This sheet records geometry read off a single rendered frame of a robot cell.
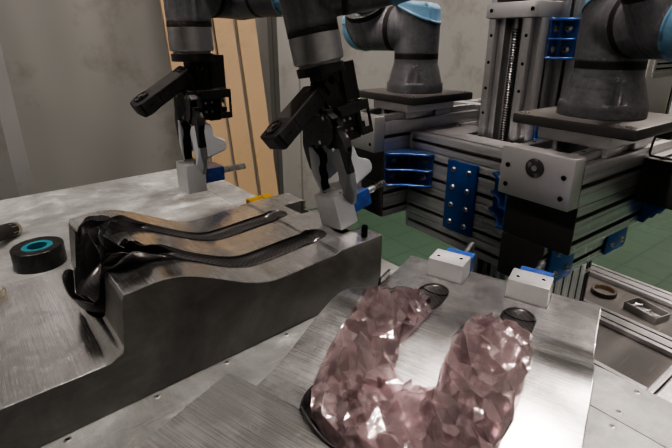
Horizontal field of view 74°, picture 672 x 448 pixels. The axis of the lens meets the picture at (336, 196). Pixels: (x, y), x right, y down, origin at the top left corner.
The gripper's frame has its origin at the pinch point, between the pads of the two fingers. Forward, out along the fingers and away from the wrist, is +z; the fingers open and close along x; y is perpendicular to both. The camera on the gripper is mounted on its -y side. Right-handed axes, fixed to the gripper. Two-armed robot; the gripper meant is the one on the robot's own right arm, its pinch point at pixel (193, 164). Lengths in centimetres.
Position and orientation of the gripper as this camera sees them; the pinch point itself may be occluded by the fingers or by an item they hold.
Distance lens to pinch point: 88.5
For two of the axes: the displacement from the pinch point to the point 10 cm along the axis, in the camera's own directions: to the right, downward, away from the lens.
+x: -6.4, -2.5, 7.2
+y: 7.7, -2.2, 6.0
